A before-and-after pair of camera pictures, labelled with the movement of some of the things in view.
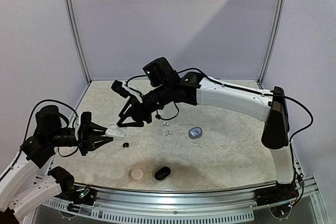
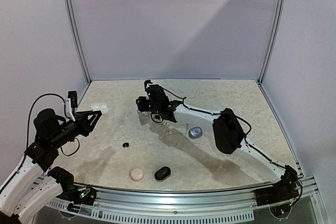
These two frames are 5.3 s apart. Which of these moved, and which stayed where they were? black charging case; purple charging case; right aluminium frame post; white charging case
Moved: white charging case
Stayed: purple charging case; black charging case; right aluminium frame post
